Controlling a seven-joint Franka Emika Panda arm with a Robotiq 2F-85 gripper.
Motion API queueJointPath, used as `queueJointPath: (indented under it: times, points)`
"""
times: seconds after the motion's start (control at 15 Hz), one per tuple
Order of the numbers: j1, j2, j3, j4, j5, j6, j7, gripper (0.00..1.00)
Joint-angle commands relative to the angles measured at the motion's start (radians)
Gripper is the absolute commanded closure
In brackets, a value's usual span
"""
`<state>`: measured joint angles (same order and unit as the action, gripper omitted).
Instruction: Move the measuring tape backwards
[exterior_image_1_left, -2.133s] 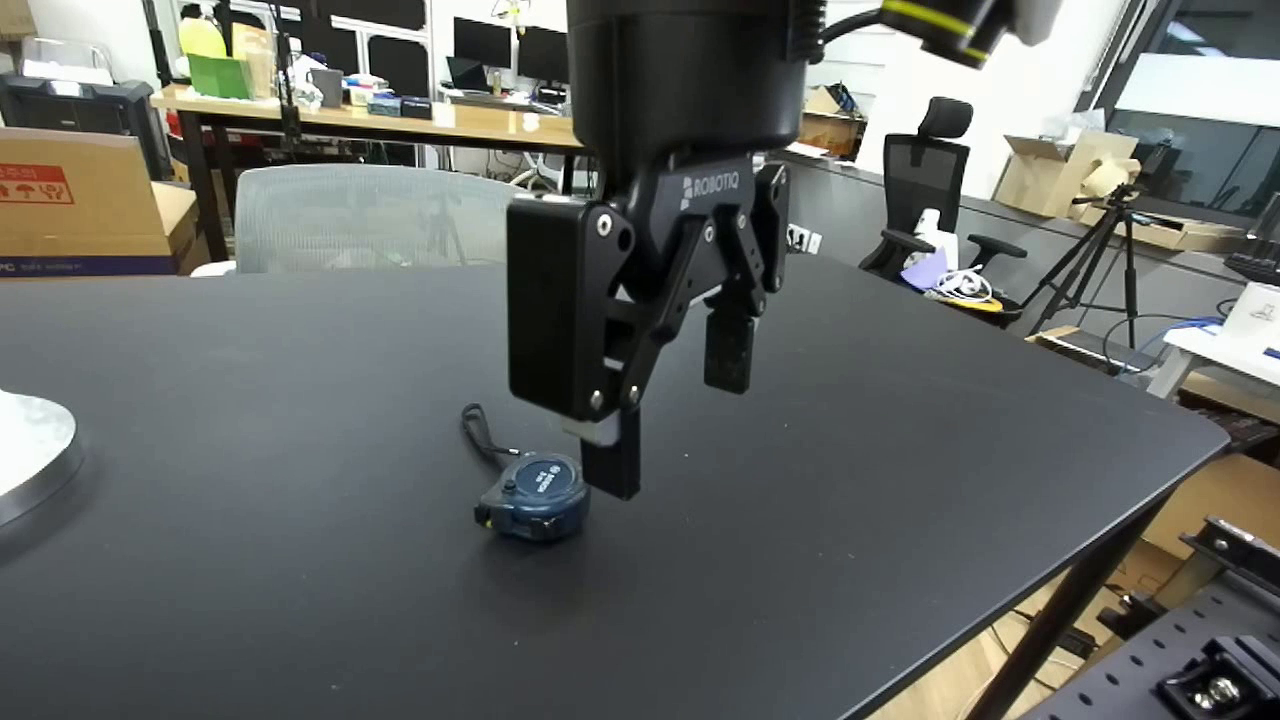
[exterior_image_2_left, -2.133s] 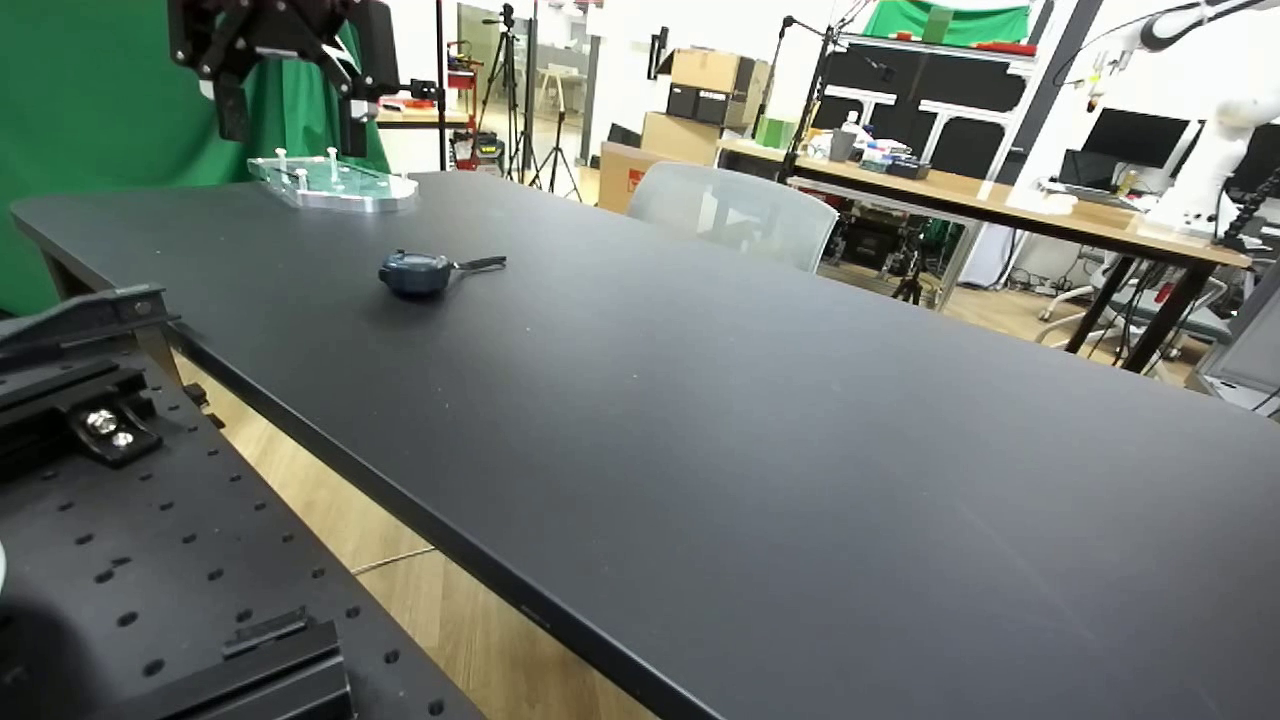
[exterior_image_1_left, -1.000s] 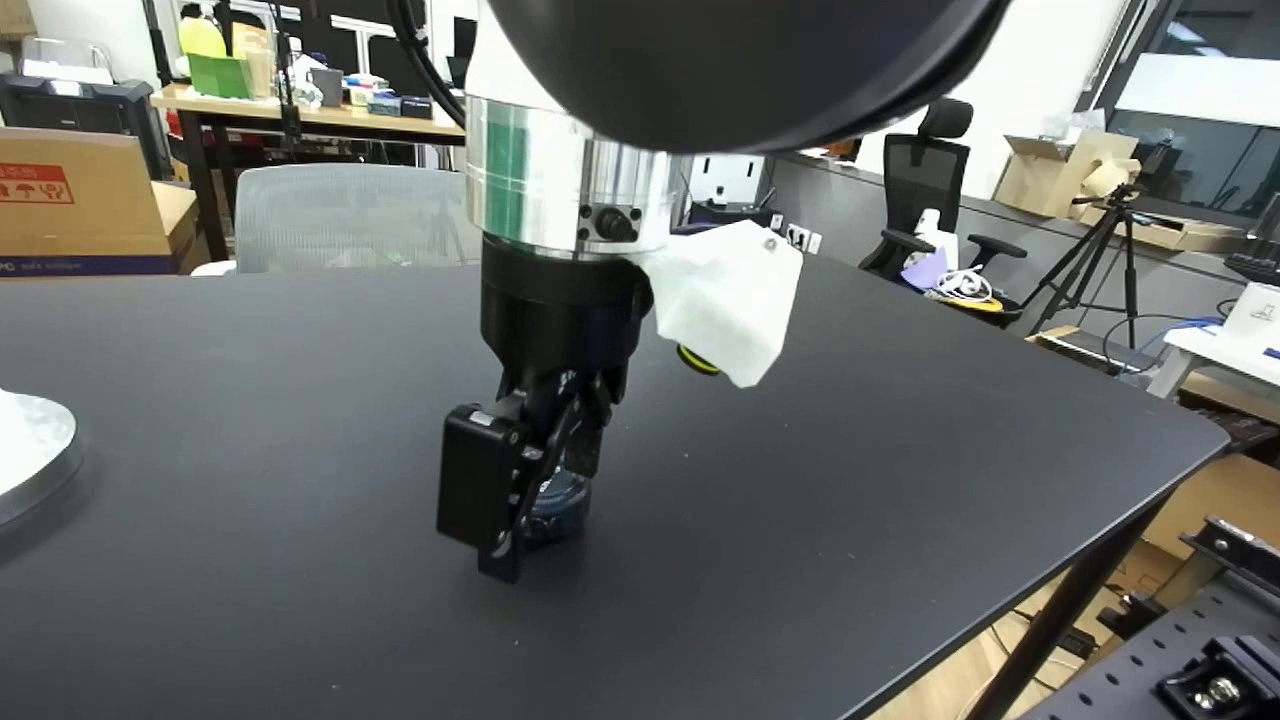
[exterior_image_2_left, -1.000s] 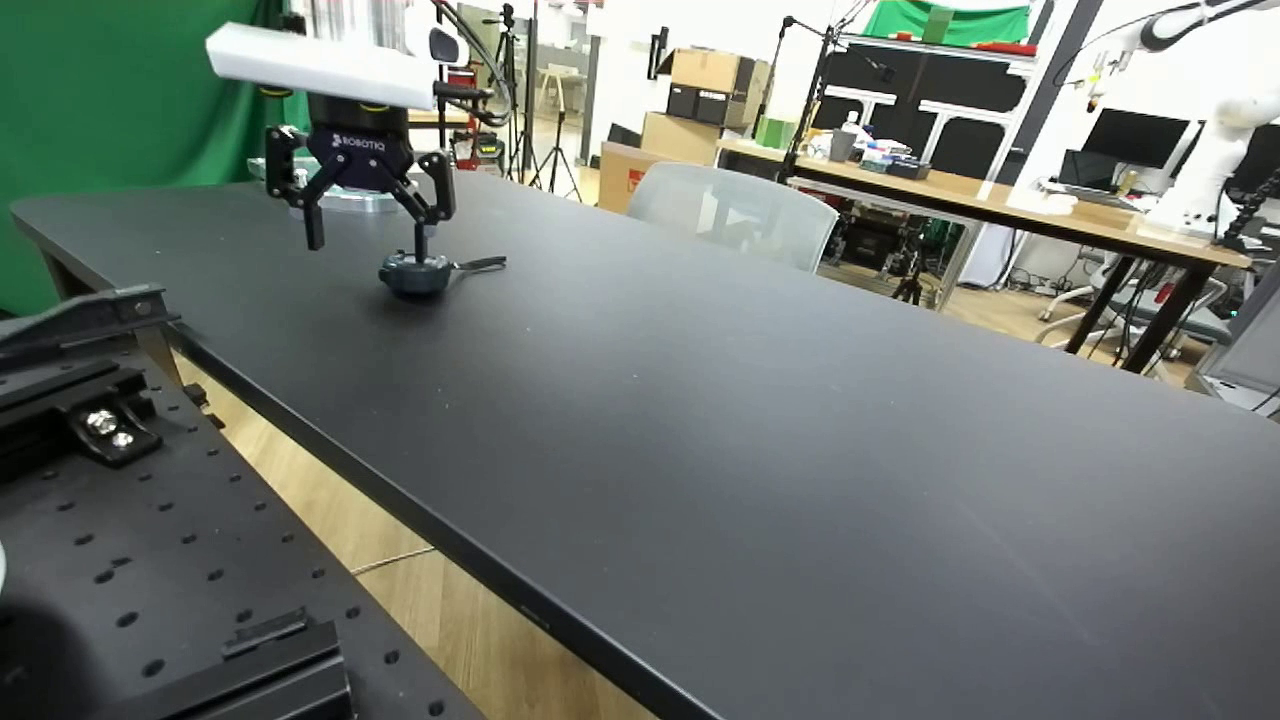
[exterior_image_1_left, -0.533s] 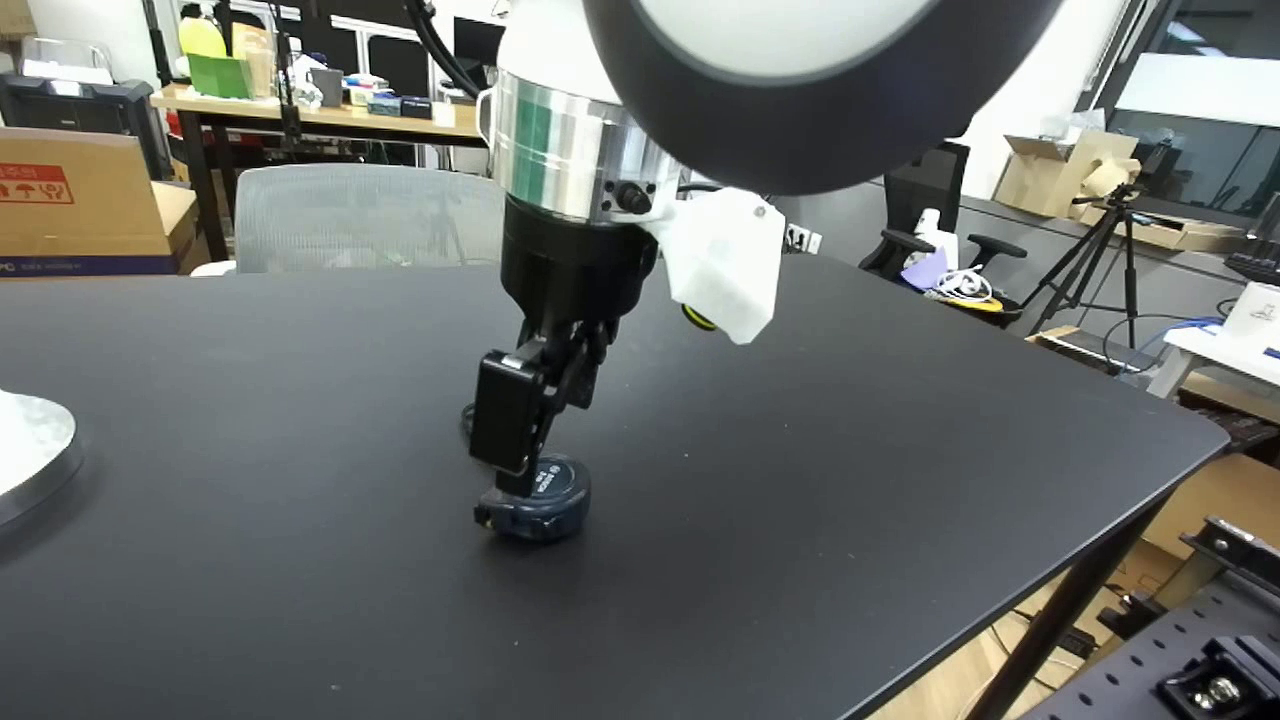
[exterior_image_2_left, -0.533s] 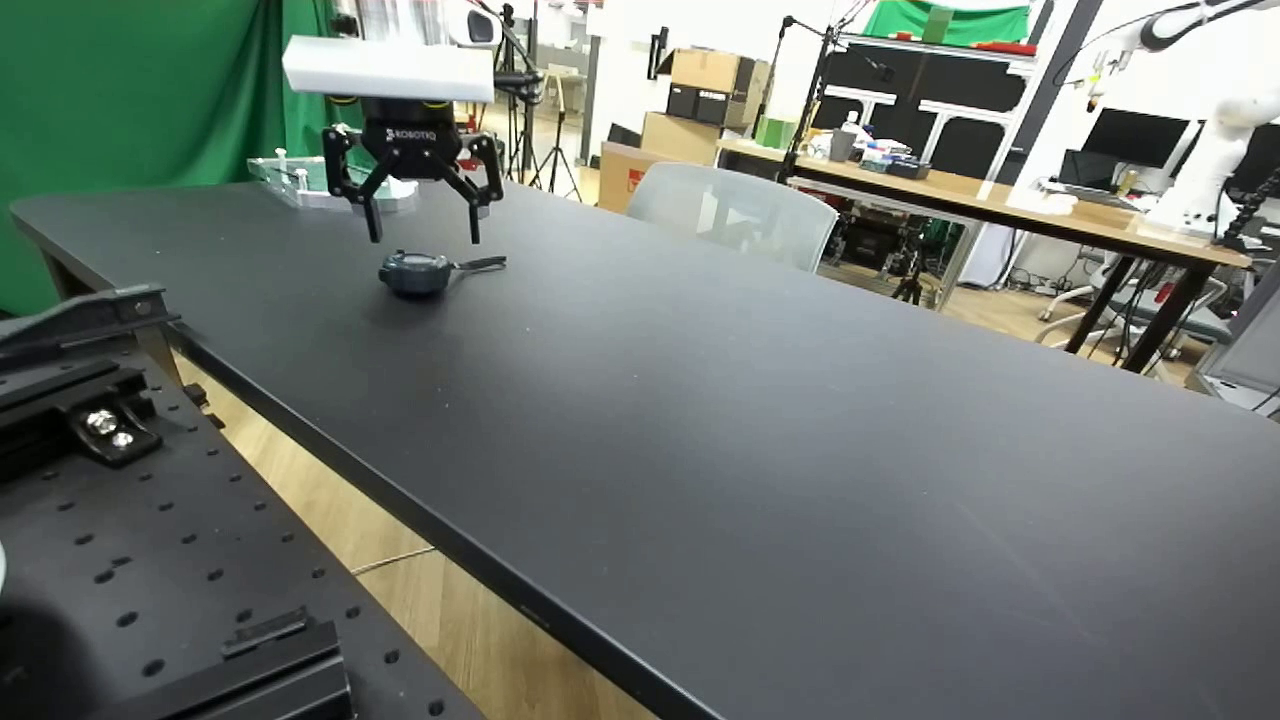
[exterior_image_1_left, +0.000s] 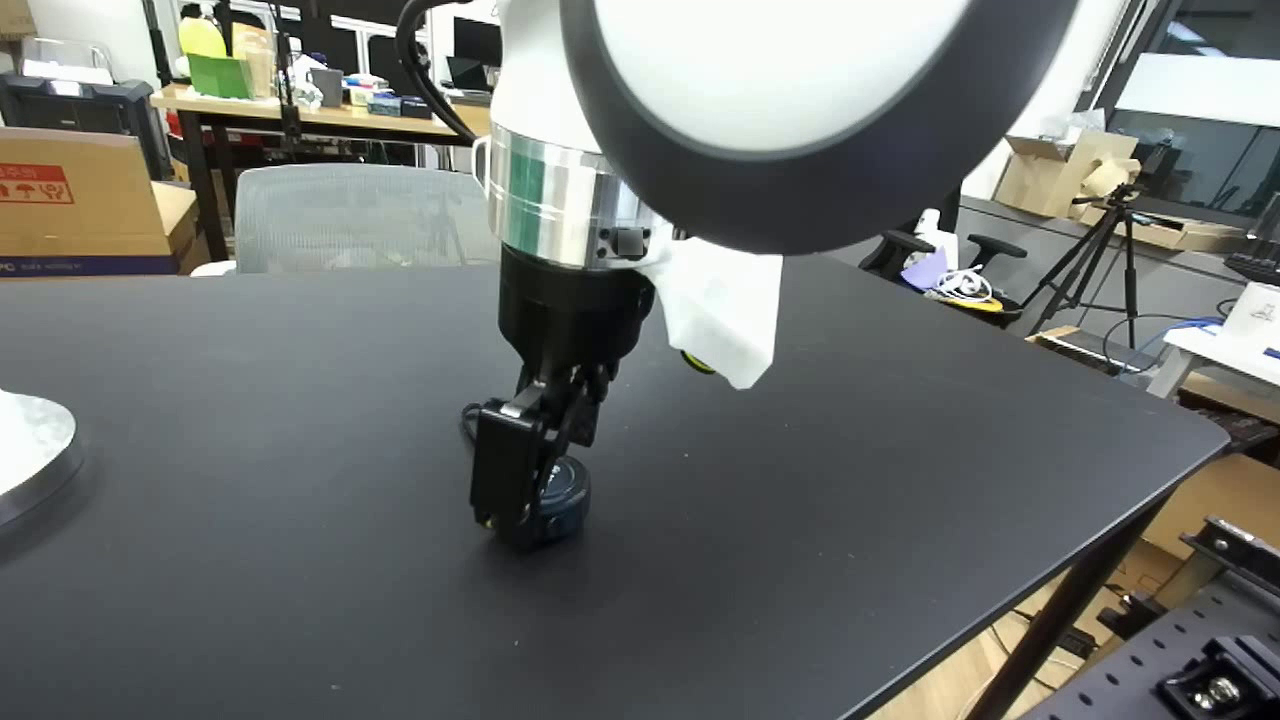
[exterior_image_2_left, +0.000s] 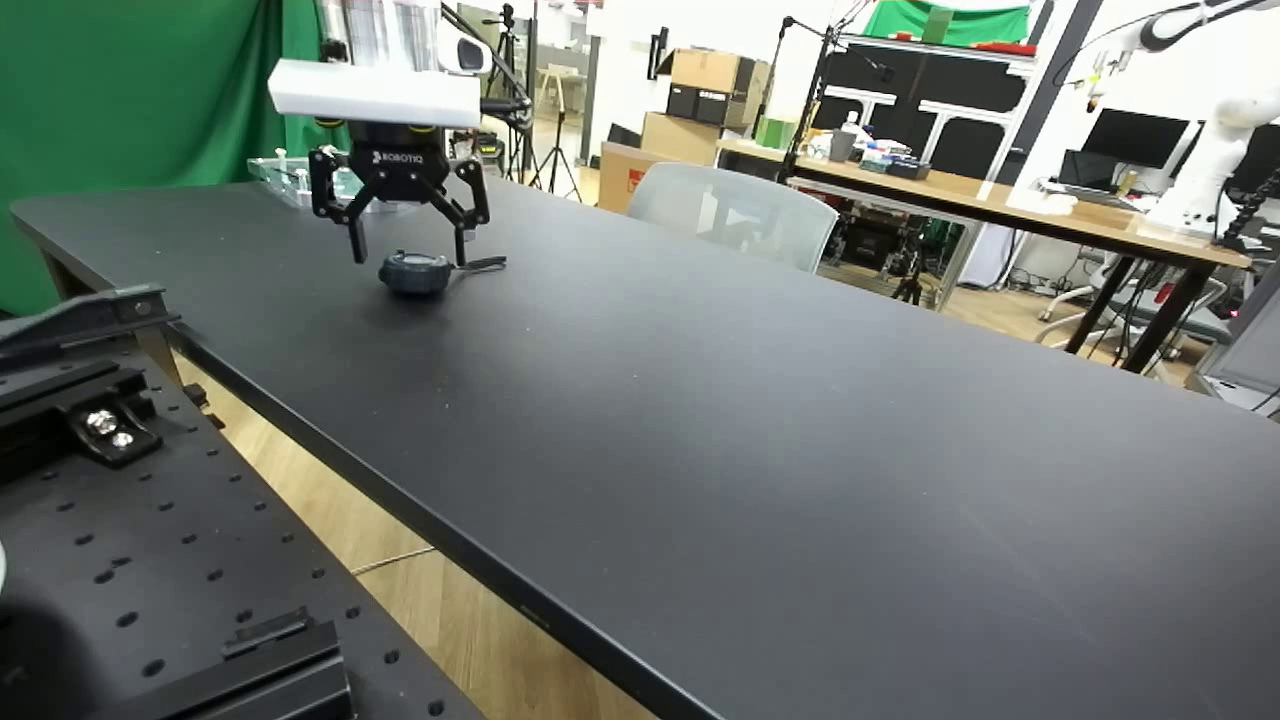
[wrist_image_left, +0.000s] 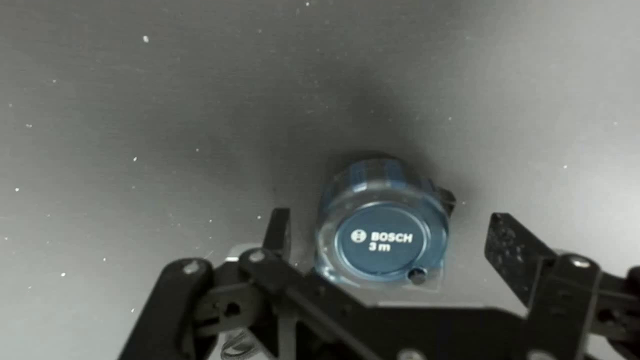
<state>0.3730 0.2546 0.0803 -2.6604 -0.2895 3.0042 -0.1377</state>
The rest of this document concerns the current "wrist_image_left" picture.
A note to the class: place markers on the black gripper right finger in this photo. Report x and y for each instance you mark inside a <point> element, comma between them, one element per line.
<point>552,281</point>

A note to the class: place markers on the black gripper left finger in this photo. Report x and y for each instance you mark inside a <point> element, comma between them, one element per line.
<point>201,301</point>

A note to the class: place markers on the blue Bosch measuring tape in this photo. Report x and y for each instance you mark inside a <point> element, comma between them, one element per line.
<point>383,230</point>

